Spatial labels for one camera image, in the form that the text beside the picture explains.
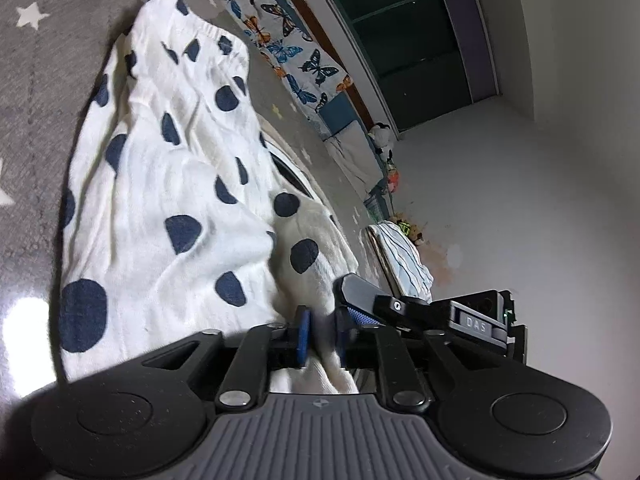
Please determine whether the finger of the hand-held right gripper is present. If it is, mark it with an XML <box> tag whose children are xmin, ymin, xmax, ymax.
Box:
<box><xmin>334</xmin><ymin>273</ymin><xmax>451</xmax><ymax>333</ymax></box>

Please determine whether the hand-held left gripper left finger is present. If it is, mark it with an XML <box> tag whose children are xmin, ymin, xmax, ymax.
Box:
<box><xmin>141</xmin><ymin>306</ymin><xmax>314</xmax><ymax>407</ymax></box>

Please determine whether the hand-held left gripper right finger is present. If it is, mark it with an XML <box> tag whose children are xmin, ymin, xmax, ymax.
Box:
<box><xmin>335</xmin><ymin>309</ymin><xmax>502</xmax><ymax>409</ymax></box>

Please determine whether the white navy polka-dot garment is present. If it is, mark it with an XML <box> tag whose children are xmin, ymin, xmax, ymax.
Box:
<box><xmin>57</xmin><ymin>0</ymin><xmax>362</xmax><ymax>397</ymax></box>

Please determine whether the white striped folded cloth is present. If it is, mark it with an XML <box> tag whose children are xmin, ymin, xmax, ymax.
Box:
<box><xmin>366</xmin><ymin>220</ymin><xmax>435</xmax><ymax>303</ymax></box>

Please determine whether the pile of small toys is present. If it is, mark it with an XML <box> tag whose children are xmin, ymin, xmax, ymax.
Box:
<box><xmin>394</xmin><ymin>214</ymin><xmax>427</xmax><ymax>247</ymax></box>

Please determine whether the white garment with dark trim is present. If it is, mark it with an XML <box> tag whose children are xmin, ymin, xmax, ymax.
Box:
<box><xmin>257</xmin><ymin>114</ymin><xmax>332</xmax><ymax>212</ymax></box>

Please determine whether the white folded bedding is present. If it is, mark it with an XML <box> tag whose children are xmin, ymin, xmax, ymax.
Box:
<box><xmin>324</xmin><ymin>122</ymin><xmax>387</xmax><ymax>197</ymax></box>

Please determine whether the black and white plush toy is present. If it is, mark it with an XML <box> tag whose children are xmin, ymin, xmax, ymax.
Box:
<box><xmin>368</xmin><ymin>122</ymin><xmax>397</xmax><ymax>162</ymax></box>

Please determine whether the dark glass sliding door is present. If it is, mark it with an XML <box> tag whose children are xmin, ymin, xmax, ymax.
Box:
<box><xmin>306</xmin><ymin>0</ymin><xmax>475</xmax><ymax>134</ymax></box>

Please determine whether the butterfly print cloth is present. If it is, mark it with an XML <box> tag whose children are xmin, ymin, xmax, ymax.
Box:
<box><xmin>219</xmin><ymin>0</ymin><xmax>354</xmax><ymax>112</ymax></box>

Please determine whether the grey star-print bed sheet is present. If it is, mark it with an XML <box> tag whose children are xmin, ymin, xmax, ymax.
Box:
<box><xmin>0</xmin><ymin>0</ymin><xmax>393</xmax><ymax>413</ymax></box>

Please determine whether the purple door frame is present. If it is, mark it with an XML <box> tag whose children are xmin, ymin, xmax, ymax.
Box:
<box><xmin>434</xmin><ymin>0</ymin><xmax>502</xmax><ymax>102</ymax></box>

